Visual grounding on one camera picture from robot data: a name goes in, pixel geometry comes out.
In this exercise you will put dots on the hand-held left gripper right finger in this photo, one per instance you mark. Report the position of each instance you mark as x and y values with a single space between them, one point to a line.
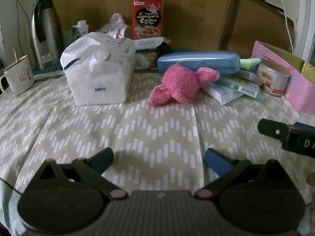
215 162

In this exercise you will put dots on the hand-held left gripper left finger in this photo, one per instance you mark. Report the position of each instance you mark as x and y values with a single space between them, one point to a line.
104 158

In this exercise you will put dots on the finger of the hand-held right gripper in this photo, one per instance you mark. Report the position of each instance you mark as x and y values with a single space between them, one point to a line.
305 127
273 129

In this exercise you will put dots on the pink box with gold inside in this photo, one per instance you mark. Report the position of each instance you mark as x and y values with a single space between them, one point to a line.
300 93

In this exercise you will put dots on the white tissue pack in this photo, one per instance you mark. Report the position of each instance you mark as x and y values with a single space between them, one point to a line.
98 83

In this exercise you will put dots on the pink plush toy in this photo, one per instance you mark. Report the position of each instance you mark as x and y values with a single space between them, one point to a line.
179 83

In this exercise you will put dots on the person's right hand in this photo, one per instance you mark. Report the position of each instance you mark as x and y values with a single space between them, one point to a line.
311 179

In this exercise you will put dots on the tin can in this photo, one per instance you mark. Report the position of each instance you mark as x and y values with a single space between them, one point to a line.
275 78

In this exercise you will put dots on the teal flat box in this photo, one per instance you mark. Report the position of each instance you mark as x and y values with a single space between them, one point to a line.
243 86

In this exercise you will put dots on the beige patterned tablecloth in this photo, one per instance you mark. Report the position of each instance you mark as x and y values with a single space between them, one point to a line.
147 127

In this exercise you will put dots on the grey flat box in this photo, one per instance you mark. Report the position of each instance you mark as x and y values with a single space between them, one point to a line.
246 75

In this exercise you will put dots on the white tube box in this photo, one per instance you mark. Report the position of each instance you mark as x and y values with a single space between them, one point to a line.
221 94

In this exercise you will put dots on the light green object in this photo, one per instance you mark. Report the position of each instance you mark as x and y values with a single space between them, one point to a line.
248 63

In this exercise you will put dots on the teal mat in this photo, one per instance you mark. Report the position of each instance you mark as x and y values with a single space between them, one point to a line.
51 70

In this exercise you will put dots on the blue glasses case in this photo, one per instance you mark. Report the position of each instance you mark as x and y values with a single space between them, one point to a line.
196 60

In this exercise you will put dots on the brown chair back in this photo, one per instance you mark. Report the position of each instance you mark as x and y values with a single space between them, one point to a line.
258 24

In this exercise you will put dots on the beige packet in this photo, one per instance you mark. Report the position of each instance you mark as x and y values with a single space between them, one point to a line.
146 59

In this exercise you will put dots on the white printed mug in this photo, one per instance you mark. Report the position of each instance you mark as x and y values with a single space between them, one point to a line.
21 78

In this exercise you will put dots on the white wipes pack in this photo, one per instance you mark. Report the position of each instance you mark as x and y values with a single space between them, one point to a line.
147 43

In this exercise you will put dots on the small black object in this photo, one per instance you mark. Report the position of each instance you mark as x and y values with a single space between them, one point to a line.
163 49

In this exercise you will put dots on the small drink carton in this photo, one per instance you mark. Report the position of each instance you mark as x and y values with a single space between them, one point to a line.
80 30

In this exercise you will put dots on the steel thermos flask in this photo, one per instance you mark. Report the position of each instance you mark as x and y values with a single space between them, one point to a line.
46 36

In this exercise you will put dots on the wooden stick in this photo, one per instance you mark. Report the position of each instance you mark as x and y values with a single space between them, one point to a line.
15 54

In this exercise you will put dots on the clear plastic bag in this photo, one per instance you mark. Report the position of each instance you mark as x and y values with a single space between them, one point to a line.
115 21

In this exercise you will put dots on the wooden panel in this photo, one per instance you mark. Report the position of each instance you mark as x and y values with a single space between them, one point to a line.
192 17

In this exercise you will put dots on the red snack box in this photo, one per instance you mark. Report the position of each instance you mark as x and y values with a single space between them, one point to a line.
147 17

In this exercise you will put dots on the white window frame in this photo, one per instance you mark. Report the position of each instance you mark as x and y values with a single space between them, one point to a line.
301 29

